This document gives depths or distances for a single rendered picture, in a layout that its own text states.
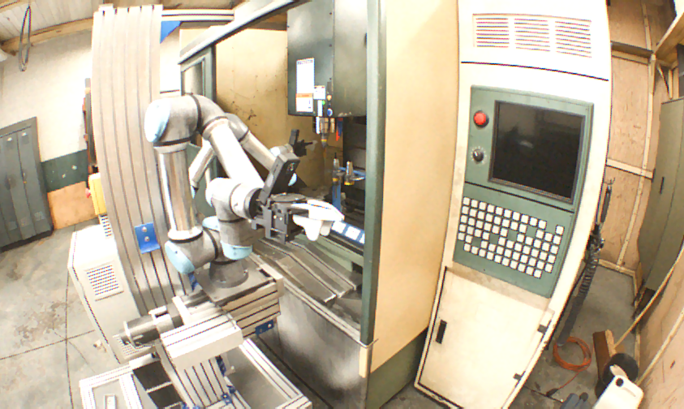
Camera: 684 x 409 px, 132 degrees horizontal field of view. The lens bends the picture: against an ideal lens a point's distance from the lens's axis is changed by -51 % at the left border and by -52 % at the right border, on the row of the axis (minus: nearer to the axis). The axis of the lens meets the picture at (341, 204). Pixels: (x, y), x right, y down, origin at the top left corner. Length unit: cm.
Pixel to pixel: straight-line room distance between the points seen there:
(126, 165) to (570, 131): 141
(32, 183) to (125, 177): 469
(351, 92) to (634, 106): 322
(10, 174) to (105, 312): 471
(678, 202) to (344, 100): 252
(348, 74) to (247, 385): 180
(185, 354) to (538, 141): 131
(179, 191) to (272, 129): 215
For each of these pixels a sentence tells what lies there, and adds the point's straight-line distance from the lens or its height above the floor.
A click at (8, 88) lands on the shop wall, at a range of 638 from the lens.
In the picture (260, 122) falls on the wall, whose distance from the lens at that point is 293.
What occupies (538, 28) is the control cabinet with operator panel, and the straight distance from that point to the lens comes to 114.
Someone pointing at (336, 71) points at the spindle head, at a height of 178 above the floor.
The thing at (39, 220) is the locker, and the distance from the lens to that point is 583.
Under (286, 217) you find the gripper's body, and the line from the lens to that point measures 58.
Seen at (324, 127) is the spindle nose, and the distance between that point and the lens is 198.
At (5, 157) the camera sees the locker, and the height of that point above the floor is 151.
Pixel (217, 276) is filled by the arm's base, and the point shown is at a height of 108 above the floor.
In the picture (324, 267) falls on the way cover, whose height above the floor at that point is 73.
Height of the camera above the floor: 166
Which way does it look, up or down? 20 degrees down
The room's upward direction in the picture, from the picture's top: straight up
